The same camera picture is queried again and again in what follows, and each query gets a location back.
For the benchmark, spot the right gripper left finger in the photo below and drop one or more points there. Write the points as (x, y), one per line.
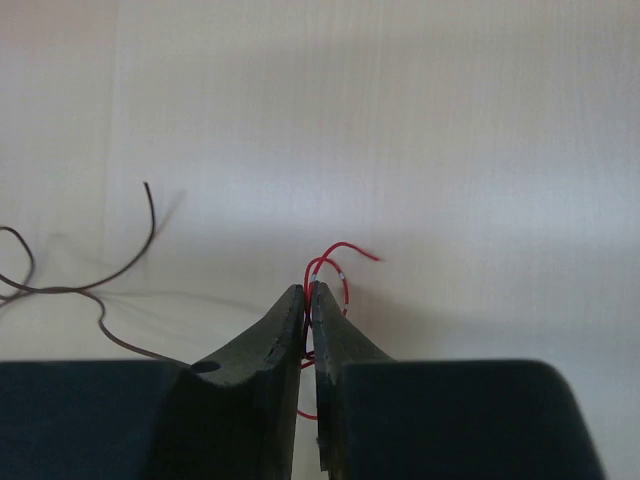
(231, 415)

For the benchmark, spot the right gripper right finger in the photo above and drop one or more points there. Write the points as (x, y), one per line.
(380, 418)

